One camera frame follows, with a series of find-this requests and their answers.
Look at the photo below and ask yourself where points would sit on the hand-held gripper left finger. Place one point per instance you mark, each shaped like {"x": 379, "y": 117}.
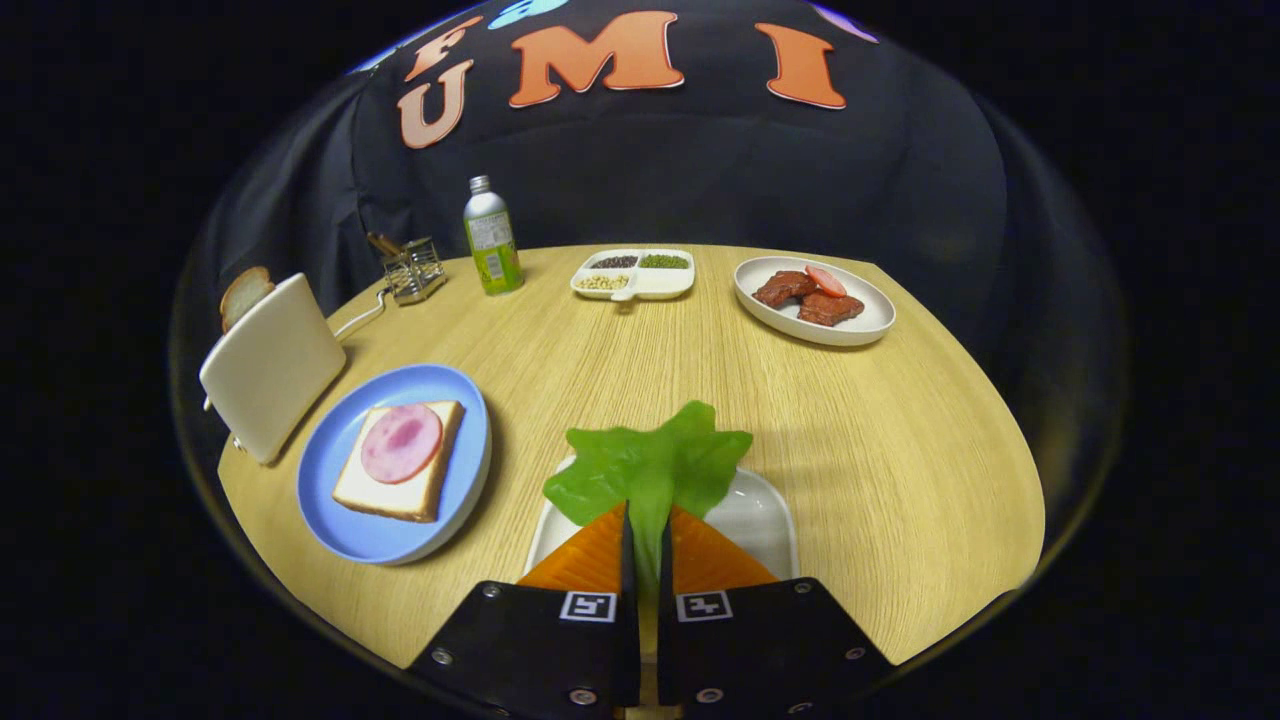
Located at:
{"x": 628, "y": 650}

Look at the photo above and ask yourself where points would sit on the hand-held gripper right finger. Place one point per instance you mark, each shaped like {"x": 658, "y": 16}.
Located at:
{"x": 668, "y": 650}

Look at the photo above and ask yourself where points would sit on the green lettuce leaf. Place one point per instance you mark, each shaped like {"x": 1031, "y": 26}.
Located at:
{"x": 650, "y": 460}

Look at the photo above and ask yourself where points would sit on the round-topped bread slice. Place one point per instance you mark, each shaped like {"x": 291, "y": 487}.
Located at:
{"x": 243, "y": 295}

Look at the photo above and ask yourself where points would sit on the white rectangular plate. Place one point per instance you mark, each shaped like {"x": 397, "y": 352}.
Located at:
{"x": 755, "y": 520}

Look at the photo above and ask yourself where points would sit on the square white bread slice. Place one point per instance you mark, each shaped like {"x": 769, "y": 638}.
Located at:
{"x": 400, "y": 500}

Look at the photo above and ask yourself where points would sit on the large pink ham slice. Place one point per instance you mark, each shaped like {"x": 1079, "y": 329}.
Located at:
{"x": 400, "y": 445}

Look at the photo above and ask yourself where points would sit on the white round plate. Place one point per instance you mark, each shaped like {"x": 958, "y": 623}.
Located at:
{"x": 775, "y": 318}

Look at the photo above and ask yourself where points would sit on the blue plate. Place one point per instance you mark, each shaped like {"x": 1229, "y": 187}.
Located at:
{"x": 400, "y": 385}

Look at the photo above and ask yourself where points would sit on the white divided dish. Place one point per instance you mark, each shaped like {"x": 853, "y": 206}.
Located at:
{"x": 660, "y": 282}

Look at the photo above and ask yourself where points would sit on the pile of pale beans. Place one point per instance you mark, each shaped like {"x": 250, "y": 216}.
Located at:
{"x": 603, "y": 282}

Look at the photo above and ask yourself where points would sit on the brown meat piece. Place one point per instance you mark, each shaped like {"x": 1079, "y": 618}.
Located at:
{"x": 782, "y": 288}
{"x": 830, "y": 308}

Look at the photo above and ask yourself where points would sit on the pile of dark red beans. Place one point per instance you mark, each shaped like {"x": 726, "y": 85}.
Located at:
{"x": 614, "y": 262}

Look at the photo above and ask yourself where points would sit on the pile of green beans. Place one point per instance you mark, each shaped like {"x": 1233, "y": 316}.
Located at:
{"x": 664, "y": 261}

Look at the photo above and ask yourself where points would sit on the small pink sausage slice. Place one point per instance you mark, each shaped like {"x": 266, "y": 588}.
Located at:
{"x": 825, "y": 280}

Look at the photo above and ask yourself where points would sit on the silver bottle with green label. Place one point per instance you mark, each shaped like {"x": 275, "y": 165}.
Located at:
{"x": 492, "y": 250}

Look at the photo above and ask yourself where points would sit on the white toaster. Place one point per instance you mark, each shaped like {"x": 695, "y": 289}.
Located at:
{"x": 270, "y": 370}

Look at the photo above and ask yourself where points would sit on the black backdrop cloth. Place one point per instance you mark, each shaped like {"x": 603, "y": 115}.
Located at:
{"x": 700, "y": 170}

